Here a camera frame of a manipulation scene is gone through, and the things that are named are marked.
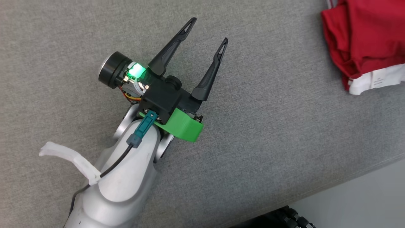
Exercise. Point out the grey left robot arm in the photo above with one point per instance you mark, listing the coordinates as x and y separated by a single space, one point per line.
126 183

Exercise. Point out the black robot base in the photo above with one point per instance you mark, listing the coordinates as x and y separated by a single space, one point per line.
275 220

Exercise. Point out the red and white jersey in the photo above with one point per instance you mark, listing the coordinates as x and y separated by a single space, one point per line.
367 34

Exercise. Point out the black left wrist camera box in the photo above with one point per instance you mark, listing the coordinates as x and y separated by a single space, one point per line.
159 98

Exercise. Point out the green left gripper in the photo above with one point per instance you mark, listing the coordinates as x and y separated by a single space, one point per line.
185 126

